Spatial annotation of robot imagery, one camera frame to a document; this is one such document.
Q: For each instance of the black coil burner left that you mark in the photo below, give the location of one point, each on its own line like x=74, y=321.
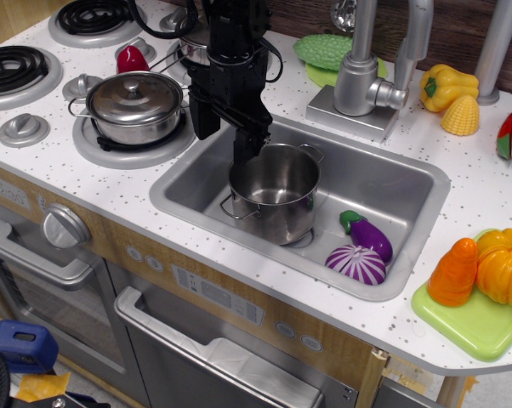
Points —
x=27, y=74

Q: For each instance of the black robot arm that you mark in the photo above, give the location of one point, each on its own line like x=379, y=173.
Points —
x=236, y=13

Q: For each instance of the purple toy eggplant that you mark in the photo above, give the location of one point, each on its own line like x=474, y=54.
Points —
x=364, y=234

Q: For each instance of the silver stove knob rear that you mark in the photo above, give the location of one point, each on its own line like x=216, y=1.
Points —
x=170, y=22

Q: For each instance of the tall steel pot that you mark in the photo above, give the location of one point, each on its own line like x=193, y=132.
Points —
x=273, y=195

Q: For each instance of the light green cutting board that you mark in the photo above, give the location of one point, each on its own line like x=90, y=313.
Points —
x=481, y=327

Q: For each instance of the red toy pepper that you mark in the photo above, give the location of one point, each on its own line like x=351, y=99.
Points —
x=131, y=59

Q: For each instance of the steel pot behind arm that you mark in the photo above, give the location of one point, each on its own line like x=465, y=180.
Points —
x=189, y=50

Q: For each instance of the silver oven dial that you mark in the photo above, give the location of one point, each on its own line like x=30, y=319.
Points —
x=62, y=228

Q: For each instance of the lidded steel pot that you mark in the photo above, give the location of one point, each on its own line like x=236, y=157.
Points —
x=133, y=108

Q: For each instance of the purple striped toy onion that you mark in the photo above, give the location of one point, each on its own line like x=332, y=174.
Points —
x=359, y=263

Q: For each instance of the orange toy carrot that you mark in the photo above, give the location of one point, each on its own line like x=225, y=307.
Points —
x=453, y=279

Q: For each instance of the silver stove knob front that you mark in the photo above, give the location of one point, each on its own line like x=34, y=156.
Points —
x=24, y=130

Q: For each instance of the black coil burner rear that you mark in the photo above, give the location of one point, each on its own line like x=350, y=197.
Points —
x=93, y=24

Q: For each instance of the silver toy faucet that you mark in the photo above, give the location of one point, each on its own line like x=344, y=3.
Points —
x=361, y=102

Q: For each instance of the silver stove knob centre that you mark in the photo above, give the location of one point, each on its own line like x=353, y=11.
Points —
x=144, y=47

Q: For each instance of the yellow toy bell pepper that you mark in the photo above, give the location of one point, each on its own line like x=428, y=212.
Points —
x=441, y=85

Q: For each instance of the toy oven door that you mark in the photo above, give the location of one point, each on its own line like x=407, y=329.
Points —
x=68, y=291

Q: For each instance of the blue clamp tool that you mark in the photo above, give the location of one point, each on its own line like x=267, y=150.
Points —
x=27, y=348

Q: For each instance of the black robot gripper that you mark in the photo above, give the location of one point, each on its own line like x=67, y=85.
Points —
x=230, y=88

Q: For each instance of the silver stove knob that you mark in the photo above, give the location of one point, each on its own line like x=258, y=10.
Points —
x=170, y=22
x=79, y=86
x=24, y=130
x=144, y=47

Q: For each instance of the black coil burner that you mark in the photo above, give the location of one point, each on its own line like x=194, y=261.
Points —
x=93, y=24
x=27, y=74

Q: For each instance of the toy dishwasher door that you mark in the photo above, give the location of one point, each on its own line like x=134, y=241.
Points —
x=189, y=358

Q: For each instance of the clear faucet knob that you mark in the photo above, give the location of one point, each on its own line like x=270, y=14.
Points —
x=343, y=15

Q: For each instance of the yellow toy corn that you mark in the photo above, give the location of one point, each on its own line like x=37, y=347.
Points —
x=462, y=118

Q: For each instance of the green toy bitter gourd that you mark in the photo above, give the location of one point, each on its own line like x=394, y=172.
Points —
x=325, y=51

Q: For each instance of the silver pole right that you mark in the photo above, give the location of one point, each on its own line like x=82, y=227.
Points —
x=498, y=37

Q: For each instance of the small green plate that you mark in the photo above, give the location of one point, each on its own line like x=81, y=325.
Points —
x=323, y=77

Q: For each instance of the silver stove knob middle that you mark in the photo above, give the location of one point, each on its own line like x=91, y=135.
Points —
x=79, y=86

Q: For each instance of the silver sink basin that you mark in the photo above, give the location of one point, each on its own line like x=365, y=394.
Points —
x=399, y=195

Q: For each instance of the orange toy pumpkin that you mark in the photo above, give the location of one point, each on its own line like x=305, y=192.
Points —
x=494, y=274

